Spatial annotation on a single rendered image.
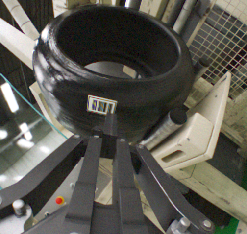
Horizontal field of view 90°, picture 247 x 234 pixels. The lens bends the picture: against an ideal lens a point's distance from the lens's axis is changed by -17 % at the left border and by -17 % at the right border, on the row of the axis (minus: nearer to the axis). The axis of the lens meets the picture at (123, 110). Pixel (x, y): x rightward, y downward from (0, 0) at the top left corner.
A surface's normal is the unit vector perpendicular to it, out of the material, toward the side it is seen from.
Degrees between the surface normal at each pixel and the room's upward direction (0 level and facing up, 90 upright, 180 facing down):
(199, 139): 90
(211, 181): 90
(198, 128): 90
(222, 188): 90
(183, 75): 101
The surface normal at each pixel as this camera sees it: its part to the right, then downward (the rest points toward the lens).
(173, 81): 0.29, -0.34
